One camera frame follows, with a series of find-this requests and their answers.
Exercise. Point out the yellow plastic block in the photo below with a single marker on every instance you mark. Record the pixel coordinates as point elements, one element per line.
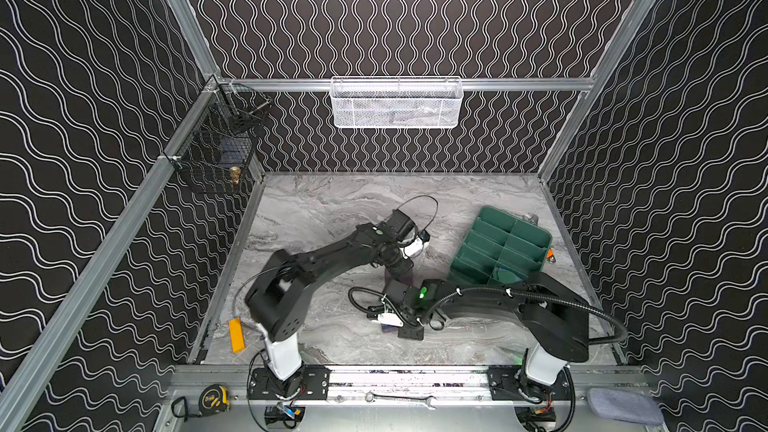
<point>236,335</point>

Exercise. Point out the purple striped sock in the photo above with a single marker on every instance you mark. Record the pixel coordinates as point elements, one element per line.
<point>399,279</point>

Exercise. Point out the brass padlock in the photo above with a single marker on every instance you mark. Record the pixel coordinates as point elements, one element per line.
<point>235,175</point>

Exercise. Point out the silver combination wrench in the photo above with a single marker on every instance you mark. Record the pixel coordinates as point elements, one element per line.
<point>374,398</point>

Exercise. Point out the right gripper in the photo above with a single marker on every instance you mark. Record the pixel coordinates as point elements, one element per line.
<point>409,321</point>

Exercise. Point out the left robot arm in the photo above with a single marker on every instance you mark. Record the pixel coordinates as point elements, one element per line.
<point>280,296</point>

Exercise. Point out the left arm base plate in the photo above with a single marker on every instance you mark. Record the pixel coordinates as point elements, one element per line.
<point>309,382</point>

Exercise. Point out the grey cloth pad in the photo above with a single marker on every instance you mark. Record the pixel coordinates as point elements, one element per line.
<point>624,406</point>

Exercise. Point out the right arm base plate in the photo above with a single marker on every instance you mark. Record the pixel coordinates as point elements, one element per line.
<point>509,383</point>

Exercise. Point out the green divided plastic tray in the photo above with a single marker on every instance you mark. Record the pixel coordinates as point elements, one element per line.
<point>499,248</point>

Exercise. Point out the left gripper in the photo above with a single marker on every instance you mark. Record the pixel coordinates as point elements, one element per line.
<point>398,266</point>

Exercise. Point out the yellow black tape measure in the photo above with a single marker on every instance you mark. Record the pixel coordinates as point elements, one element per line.
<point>213,400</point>

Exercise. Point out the black wire wall basket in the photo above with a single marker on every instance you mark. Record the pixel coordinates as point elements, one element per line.
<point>226,135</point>

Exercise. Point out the white mesh wall basket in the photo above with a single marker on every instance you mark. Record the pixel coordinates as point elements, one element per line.
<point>392,102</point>

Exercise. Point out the orange handled adjustable wrench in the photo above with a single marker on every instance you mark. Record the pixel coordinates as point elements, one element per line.
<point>534,220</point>

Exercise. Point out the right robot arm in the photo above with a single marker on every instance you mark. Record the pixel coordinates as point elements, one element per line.
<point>563,325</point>

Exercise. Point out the aluminium front rail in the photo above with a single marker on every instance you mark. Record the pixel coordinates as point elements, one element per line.
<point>448,384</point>

